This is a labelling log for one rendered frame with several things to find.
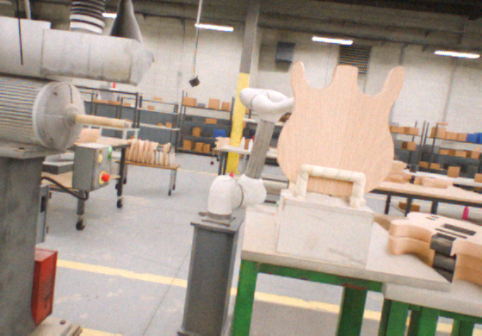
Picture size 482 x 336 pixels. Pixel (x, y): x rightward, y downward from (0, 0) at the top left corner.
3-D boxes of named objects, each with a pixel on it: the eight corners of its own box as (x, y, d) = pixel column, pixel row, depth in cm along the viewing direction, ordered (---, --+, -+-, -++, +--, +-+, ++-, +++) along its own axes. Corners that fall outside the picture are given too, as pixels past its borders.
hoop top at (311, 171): (298, 174, 94) (300, 164, 94) (298, 172, 97) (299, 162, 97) (366, 184, 92) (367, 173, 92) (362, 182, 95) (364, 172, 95)
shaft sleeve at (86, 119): (82, 119, 119) (77, 124, 117) (79, 112, 117) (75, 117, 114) (127, 125, 118) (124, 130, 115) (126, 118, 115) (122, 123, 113)
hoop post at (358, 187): (351, 208, 93) (356, 177, 92) (348, 205, 96) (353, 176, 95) (361, 209, 93) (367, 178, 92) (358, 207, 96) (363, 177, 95)
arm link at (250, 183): (226, 201, 206) (252, 200, 218) (238, 213, 193) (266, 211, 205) (255, 86, 186) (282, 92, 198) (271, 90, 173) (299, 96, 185)
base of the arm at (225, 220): (202, 212, 204) (204, 203, 204) (235, 218, 200) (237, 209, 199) (194, 220, 186) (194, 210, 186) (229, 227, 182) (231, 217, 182)
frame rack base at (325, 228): (275, 253, 95) (283, 198, 94) (274, 236, 110) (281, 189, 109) (366, 268, 93) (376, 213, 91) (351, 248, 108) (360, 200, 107)
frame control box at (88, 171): (31, 200, 135) (35, 141, 133) (62, 189, 156) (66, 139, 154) (85, 208, 134) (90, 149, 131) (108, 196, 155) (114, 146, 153)
